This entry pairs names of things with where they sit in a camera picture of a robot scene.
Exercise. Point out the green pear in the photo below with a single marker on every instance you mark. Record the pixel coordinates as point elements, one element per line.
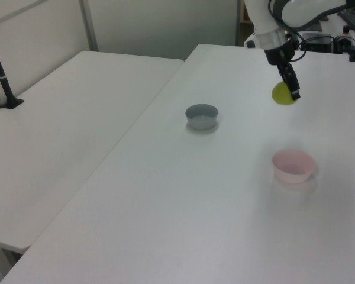
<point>279,94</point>

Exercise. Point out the grey metal partition post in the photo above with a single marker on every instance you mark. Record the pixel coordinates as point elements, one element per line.
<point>89,26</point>

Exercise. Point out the black keyboard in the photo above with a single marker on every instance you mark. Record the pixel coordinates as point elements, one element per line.
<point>352,17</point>

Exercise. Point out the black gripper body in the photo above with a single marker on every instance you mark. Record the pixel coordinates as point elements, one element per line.
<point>279,53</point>

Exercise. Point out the black camera pole with base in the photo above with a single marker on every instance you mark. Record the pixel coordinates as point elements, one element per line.
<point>1,77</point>

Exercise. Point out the black electronics box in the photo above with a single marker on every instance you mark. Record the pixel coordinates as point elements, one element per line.
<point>318,43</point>

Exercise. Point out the white side table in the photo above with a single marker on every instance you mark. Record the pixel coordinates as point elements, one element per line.
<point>62,133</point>

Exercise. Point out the grey device with knob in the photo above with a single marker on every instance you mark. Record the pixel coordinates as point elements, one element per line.
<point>343,41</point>

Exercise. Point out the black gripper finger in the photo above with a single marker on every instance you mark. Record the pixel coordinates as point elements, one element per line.
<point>291,81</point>

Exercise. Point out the pink plastic bowl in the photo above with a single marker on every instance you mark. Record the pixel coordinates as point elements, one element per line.
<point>293,177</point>

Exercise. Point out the grey plastic bowl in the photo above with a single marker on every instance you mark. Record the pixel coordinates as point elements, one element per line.
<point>201,124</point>

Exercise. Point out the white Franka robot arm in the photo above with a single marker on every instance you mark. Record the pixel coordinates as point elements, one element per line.
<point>263,17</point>

